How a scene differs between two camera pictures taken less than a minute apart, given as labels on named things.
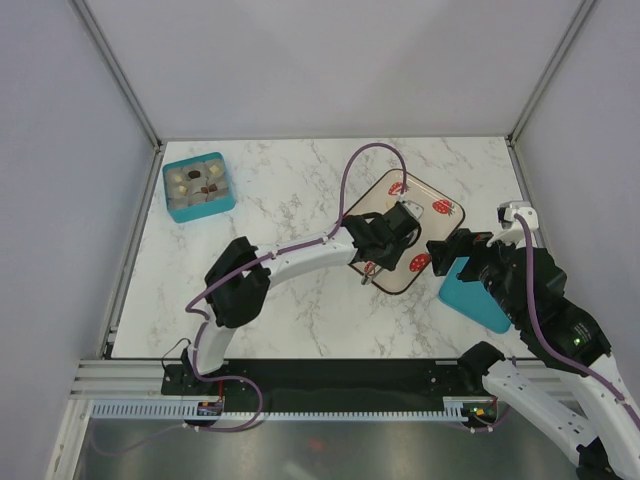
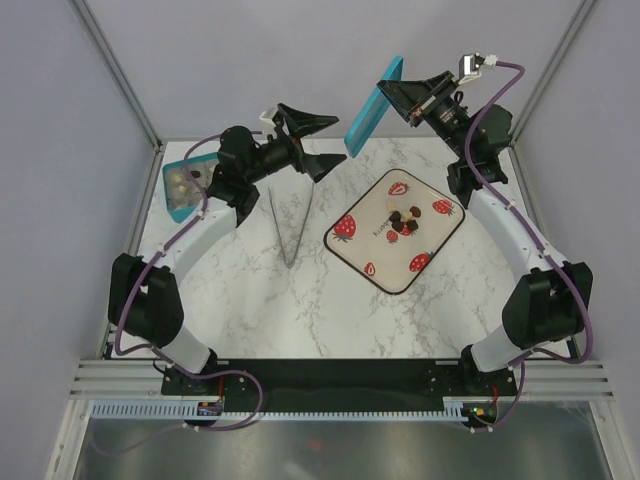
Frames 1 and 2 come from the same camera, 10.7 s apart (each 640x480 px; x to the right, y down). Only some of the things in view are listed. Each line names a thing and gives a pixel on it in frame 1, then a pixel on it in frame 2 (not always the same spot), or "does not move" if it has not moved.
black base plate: [321, 382] does not move
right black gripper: [463, 242] -> [411, 98]
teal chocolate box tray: [198, 187] does not move
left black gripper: [391, 263] -> [299, 125]
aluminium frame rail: [123, 379] does not move
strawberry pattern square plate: [441, 215] does not move
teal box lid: [471, 300] -> [372, 111]
